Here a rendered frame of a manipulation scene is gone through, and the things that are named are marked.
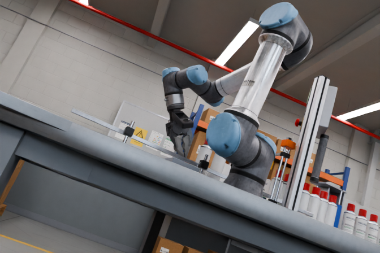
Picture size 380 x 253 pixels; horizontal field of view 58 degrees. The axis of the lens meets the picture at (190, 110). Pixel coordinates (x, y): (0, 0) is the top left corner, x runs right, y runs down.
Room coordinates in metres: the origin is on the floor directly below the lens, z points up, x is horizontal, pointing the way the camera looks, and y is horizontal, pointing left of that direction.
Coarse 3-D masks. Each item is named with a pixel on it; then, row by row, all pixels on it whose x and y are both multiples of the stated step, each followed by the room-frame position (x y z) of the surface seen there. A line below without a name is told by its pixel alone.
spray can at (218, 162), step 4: (216, 156) 1.34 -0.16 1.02; (220, 156) 1.33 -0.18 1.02; (216, 160) 1.34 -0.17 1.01; (220, 160) 1.33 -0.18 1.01; (224, 160) 1.34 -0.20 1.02; (212, 164) 1.34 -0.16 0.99; (216, 164) 1.33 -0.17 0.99; (220, 164) 1.33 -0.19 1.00; (212, 168) 1.34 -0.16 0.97; (216, 168) 1.33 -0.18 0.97; (220, 168) 1.33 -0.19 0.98; (220, 172) 1.34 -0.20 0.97; (212, 176) 1.33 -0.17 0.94; (216, 176) 1.33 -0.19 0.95
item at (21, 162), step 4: (20, 160) 4.61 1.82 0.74; (20, 164) 4.73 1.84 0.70; (16, 168) 4.60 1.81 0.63; (20, 168) 4.94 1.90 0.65; (16, 172) 4.79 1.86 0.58; (12, 176) 4.62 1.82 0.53; (16, 176) 4.94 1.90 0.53; (12, 180) 4.80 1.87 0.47; (8, 184) 4.63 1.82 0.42; (12, 184) 4.94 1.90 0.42; (8, 188) 4.79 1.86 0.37; (4, 192) 4.62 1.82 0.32; (8, 192) 4.98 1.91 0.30; (4, 196) 4.75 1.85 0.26; (0, 200) 4.65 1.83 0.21; (4, 200) 4.97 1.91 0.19; (0, 204) 4.80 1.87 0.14; (4, 204) 4.94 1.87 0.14; (0, 208) 4.56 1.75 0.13; (4, 208) 4.95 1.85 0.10; (0, 212) 4.94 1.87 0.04
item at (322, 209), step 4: (324, 192) 1.51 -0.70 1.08; (320, 196) 1.52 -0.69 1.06; (324, 196) 1.51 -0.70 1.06; (320, 200) 1.50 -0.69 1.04; (324, 200) 1.50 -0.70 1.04; (320, 204) 1.50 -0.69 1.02; (324, 204) 1.50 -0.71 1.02; (320, 208) 1.50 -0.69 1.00; (324, 208) 1.50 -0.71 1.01; (320, 212) 1.50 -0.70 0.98; (324, 212) 1.50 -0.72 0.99; (320, 216) 1.50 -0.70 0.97; (324, 216) 1.50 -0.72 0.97; (320, 220) 1.50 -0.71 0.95; (324, 220) 1.51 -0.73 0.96
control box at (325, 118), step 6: (330, 90) 1.29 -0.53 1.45; (336, 90) 1.28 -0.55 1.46; (330, 96) 1.29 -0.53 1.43; (330, 102) 1.28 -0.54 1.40; (324, 108) 1.29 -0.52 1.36; (330, 108) 1.28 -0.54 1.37; (324, 114) 1.29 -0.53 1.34; (330, 114) 1.28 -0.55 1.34; (324, 120) 1.29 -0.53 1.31; (318, 126) 1.31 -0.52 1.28; (324, 126) 1.29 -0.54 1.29; (318, 132) 1.37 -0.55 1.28; (324, 132) 1.34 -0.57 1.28; (318, 138) 1.44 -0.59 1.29
